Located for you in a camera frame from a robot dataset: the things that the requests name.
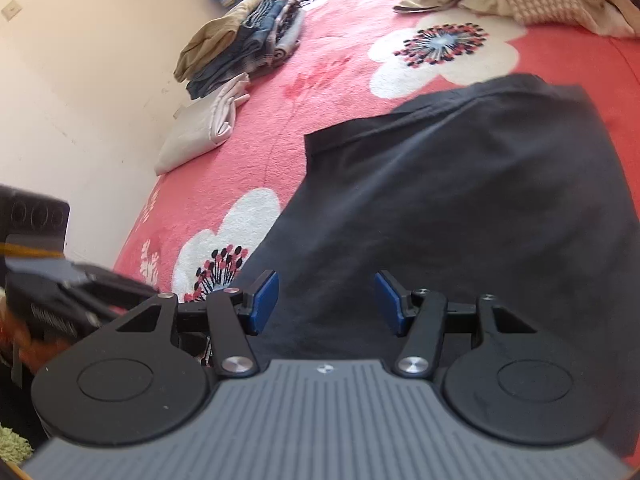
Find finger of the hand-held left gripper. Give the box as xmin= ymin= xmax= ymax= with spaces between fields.
xmin=65 ymin=285 xmax=132 ymax=323
xmin=75 ymin=264 xmax=165 ymax=302

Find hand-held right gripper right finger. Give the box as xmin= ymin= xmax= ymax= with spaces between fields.
xmin=374 ymin=270 xmax=538 ymax=378

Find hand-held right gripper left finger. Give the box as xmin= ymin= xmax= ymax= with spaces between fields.
xmin=114 ymin=269 xmax=280 ymax=378

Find black pants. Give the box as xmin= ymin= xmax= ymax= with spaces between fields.
xmin=235 ymin=73 xmax=640 ymax=457

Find stack of folded clothes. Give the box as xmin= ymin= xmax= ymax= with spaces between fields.
xmin=186 ymin=0 xmax=289 ymax=100

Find black furniture panel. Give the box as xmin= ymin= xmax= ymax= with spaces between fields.
xmin=0 ymin=185 xmax=71 ymax=262

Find green shaggy rug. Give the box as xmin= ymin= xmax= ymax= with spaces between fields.
xmin=0 ymin=424 xmax=34 ymax=469

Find folded white cloth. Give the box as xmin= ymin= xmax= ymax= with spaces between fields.
xmin=154 ymin=72 xmax=251 ymax=177

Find red floral blanket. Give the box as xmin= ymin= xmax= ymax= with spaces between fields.
xmin=112 ymin=0 xmax=640 ymax=366

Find folded tan garment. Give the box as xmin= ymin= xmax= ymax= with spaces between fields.
xmin=173 ymin=0 xmax=277 ymax=84

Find folded plaid garment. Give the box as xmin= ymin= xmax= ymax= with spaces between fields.
xmin=264 ymin=0 xmax=301 ymax=69

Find folded grey garment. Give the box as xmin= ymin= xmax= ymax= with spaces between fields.
xmin=272 ymin=6 xmax=307 ymax=62

